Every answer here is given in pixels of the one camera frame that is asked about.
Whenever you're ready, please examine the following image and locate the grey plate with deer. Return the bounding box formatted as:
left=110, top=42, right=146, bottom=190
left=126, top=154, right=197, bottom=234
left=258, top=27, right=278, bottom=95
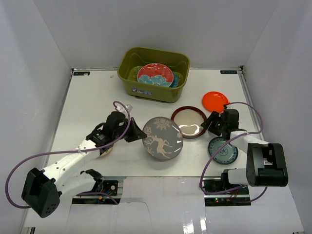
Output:
left=142, top=117, right=183, bottom=160

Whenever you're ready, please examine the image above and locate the teal scalloped plate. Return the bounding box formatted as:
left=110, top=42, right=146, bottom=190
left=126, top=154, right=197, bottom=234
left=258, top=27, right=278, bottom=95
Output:
left=128, top=66, right=182, bottom=88

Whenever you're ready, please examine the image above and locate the red plate with teal flower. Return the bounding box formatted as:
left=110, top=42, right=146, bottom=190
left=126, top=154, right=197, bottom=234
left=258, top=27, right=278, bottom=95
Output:
left=137, top=63, right=174, bottom=87

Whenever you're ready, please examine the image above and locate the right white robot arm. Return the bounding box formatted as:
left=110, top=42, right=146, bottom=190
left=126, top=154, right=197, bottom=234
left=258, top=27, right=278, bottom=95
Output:
left=201, top=109, right=289, bottom=195

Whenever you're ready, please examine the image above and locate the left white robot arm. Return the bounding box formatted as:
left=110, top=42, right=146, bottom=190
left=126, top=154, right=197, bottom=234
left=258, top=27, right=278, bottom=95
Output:
left=21, top=111, right=147, bottom=218

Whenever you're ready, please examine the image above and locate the olive green plastic bin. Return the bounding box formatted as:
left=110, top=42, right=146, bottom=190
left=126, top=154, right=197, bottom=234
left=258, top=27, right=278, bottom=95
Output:
left=117, top=47, right=190, bottom=103

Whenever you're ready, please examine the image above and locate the cream plate with small flowers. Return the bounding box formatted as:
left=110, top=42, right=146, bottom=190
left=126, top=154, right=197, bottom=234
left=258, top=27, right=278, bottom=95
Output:
left=99, top=145, right=114, bottom=157

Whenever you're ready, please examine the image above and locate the orange plastic plate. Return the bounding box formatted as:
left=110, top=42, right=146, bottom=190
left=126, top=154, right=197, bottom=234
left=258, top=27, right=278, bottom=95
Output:
left=202, top=91, right=230, bottom=113

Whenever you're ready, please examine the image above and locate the dark red rimmed plate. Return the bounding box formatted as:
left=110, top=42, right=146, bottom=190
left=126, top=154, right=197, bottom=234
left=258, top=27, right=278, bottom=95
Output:
left=171, top=106, right=207, bottom=139

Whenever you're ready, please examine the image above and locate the blue patterned small plate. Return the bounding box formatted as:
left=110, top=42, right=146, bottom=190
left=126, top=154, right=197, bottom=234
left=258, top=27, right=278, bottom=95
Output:
left=208, top=137, right=238, bottom=165

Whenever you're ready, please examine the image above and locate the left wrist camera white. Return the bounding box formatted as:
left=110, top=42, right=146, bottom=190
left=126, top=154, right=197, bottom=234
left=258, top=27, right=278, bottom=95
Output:
left=117, top=104, right=132, bottom=115

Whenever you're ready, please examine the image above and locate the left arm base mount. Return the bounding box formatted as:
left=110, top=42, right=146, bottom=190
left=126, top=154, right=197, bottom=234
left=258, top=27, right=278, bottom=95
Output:
left=72, top=180, right=120, bottom=205

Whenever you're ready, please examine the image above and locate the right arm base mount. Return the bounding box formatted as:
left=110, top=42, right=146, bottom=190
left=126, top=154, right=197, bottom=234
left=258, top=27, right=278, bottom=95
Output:
left=202, top=177, right=251, bottom=207

